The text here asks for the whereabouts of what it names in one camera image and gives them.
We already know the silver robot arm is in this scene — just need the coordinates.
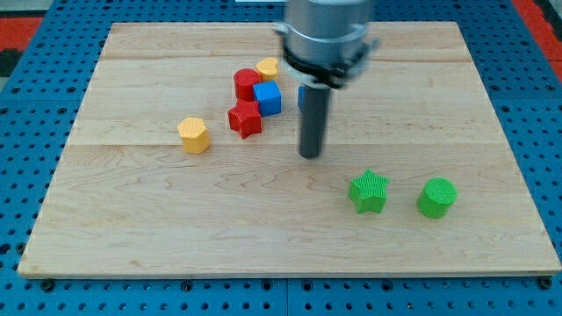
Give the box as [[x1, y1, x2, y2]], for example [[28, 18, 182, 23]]
[[274, 0, 378, 90]]

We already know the yellow hexagon block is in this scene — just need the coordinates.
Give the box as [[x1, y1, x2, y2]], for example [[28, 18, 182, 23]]
[[177, 118, 211, 154]]

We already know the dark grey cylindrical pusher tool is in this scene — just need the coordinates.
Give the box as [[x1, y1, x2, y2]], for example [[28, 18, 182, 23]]
[[299, 86, 330, 159]]

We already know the red star block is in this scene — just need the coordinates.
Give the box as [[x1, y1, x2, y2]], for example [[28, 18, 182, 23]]
[[227, 99, 262, 139]]

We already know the blue cube block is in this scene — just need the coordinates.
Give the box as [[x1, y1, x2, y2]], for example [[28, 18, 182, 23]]
[[253, 81, 282, 117]]

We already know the blue block behind tool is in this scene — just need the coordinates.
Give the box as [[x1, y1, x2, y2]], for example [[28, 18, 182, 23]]
[[297, 85, 306, 111]]

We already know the red cylinder block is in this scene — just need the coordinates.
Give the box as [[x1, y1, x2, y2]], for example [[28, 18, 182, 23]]
[[233, 68, 260, 101]]

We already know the yellow heart block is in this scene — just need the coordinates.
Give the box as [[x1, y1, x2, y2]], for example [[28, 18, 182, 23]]
[[256, 57, 279, 83]]

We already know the green star block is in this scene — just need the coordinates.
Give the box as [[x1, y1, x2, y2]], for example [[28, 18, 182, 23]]
[[348, 169, 390, 213]]

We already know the light wooden board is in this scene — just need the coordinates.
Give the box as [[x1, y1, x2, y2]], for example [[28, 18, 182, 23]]
[[18, 22, 561, 279]]

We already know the green cylinder block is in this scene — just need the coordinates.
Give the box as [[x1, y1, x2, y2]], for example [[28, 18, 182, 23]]
[[416, 177, 458, 219]]

